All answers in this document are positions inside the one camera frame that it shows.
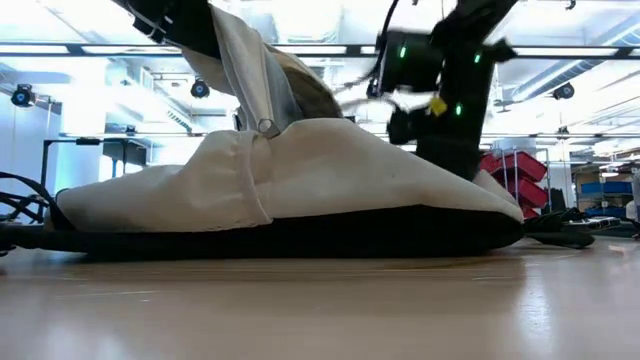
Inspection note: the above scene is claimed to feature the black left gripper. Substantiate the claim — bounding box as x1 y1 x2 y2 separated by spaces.
112 0 221 57

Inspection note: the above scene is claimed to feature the cream canvas backpack brown base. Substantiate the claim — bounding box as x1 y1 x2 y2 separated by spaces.
0 0 596 262

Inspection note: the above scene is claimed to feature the red storage bin rack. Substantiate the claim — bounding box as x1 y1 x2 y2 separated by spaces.
479 151 549 220

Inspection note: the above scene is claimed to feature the black overhead crossbar with lights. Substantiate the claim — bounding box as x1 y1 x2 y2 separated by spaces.
0 43 640 57

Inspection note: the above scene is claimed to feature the blue storage bins shelf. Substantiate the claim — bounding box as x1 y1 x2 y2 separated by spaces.
579 181 636 219

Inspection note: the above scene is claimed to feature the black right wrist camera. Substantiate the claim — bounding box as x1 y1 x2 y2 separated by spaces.
377 29 446 95

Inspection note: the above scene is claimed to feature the black neighbouring station frame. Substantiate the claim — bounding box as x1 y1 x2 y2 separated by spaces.
39 137 151 181

